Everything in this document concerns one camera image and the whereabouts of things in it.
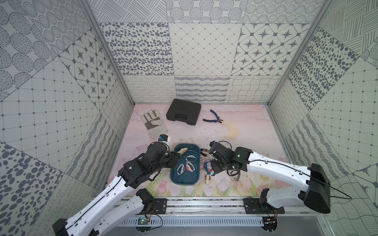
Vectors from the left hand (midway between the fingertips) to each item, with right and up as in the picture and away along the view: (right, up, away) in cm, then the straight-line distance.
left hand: (180, 156), depth 70 cm
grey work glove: (-23, +14, +38) cm, 47 cm away
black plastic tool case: (+1, +23, +41) cm, 47 cm away
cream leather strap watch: (0, -2, +21) cm, 21 cm away
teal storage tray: (+4, -14, +14) cm, 20 cm away
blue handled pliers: (+23, +16, +40) cm, 49 cm away
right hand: (+19, -7, +7) cm, 21 cm away
